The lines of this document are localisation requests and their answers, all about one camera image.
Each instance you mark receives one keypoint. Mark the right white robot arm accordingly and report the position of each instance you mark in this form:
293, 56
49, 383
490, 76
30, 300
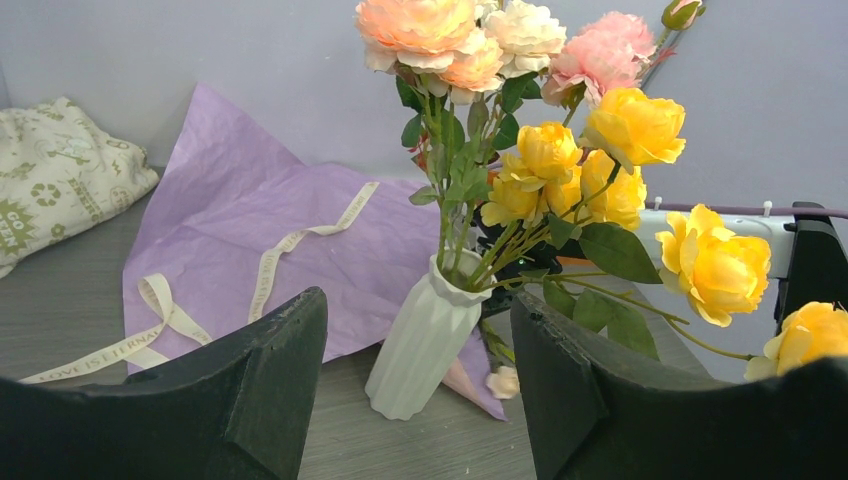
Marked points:
808, 258

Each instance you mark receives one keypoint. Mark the yellow rose flower spray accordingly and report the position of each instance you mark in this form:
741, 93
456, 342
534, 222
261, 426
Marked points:
590, 190

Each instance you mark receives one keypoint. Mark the small pale pink rosebud stem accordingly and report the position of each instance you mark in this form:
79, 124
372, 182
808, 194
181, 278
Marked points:
502, 381

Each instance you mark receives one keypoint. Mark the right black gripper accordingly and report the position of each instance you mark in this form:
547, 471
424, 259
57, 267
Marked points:
542, 256

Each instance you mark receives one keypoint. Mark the white ribbed vase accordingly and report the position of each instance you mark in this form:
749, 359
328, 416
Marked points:
422, 348

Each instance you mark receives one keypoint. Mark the cream patterned cloth bag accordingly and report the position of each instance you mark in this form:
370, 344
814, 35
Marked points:
61, 175

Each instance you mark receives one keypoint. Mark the cream printed ribbon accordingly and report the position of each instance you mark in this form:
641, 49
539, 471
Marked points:
156, 292

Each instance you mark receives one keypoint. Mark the pink peony flower stem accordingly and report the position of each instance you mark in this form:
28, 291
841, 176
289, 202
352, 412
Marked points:
616, 51

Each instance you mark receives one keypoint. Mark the peach rose flower stem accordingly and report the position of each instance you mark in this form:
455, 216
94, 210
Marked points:
447, 68

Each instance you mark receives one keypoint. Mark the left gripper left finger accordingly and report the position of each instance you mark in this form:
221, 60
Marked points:
236, 408

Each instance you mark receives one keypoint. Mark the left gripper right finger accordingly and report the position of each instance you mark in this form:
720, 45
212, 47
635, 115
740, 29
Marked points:
597, 410

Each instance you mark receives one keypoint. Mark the purple pink wrapping paper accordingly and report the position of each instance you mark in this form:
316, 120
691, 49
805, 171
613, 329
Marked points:
231, 191

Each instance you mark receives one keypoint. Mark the pink white flower spray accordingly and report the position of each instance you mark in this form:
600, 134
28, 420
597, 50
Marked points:
526, 36

